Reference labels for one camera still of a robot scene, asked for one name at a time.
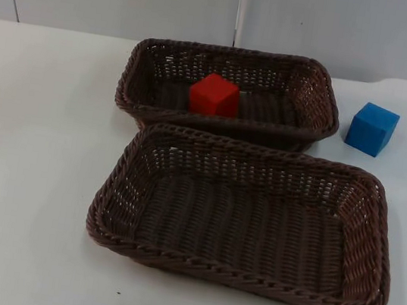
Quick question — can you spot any red cube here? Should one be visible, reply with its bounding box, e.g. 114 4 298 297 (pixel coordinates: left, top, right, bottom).
186 69 244 120

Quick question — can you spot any dark brown wicker basket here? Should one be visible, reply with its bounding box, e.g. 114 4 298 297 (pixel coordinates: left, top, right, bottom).
77 113 407 305
111 29 349 159

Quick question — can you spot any blue cube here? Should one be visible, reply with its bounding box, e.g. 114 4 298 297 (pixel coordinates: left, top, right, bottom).
344 99 402 155

